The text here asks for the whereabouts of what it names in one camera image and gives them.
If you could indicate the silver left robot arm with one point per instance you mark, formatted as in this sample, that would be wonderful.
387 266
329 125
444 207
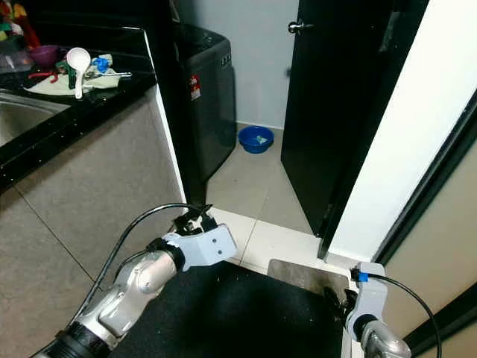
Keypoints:
134 287

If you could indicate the grey door mat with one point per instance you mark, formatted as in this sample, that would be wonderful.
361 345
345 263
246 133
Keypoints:
305 274

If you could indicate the black floor mat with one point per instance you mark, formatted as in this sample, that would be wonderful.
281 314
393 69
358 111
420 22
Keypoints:
253 321

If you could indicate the blue plastic basin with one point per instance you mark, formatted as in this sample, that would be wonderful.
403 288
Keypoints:
256 139

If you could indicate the beige panel with black edge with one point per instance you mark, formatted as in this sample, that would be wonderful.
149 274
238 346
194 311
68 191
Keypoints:
440 246

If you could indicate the dark grey washing machine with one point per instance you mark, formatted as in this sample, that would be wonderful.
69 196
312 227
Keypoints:
212 112

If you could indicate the blue small utensil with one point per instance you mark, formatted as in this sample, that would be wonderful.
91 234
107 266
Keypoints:
100 65

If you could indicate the black door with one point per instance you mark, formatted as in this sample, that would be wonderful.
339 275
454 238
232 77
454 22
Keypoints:
343 112

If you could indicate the stainless steel sink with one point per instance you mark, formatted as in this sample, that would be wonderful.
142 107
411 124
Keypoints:
26 118

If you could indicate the pale green dish cloth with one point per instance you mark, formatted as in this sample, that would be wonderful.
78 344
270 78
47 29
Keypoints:
48 86

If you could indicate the white plastic ladle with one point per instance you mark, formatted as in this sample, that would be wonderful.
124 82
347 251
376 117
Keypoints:
77 60

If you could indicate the steel door knob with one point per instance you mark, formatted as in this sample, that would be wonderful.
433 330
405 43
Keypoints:
298 27

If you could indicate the purple bowl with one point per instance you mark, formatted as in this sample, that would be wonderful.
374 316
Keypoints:
45 54

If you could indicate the red food packet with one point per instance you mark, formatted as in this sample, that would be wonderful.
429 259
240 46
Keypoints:
15 22

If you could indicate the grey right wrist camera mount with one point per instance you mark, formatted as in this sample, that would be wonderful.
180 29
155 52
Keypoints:
371 298

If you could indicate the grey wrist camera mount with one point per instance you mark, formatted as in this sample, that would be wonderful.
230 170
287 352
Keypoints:
209 245
371 298

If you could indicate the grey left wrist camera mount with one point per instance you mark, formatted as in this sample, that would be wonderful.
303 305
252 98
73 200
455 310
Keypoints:
209 245

